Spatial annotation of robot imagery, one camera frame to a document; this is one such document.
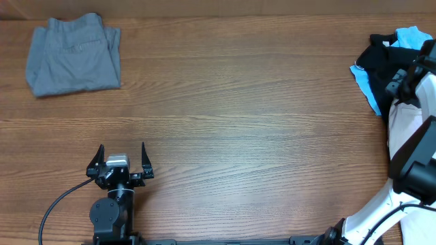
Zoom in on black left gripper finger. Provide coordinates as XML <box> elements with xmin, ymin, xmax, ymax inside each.
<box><xmin>87</xmin><ymin>144</ymin><xmax>104</xmax><ymax>169</ymax></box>
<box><xmin>141</xmin><ymin>142</ymin><xmax>153</xmax><ymax>170</ymax></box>

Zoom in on beige shorts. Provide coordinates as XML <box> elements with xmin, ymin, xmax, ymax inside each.
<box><xmin>388</xmin><ymin>99</ymin><xmax>435</xmax><ymax>245</ymax></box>

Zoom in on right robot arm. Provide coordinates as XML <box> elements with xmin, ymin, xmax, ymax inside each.
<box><xmin>313</xmin><ymin>39</ymin><xmax>435</xmax><ymax>244</ymax></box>

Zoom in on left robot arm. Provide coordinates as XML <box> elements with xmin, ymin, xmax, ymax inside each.
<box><xmin>86</xmin><ymin>145</ymin><xmax>154</xmax><ymax>244</ymax></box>

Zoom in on black shirt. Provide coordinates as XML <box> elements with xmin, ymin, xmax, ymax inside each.
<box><xmin>356</xmin><ymin>34</ymin><xmax>420</xmax><ymax>123</ymax></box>

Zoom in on light blue shirt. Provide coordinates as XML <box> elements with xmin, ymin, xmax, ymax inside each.
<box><xmin>349</xmin><ymin>26</ymin><xmax>433</xmax><ymax>116</ymax></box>

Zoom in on folded grey shorts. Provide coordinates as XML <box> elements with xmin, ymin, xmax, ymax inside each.
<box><xmin>25</xmin><ymin>13</ymin><xmax>121</xmax><ymax>97</ymax></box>

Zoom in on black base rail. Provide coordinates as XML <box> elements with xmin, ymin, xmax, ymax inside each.
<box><xmin>82</xmin><ymin>235</ymin><xmax>324</xmax><ymax>245</ymax></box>

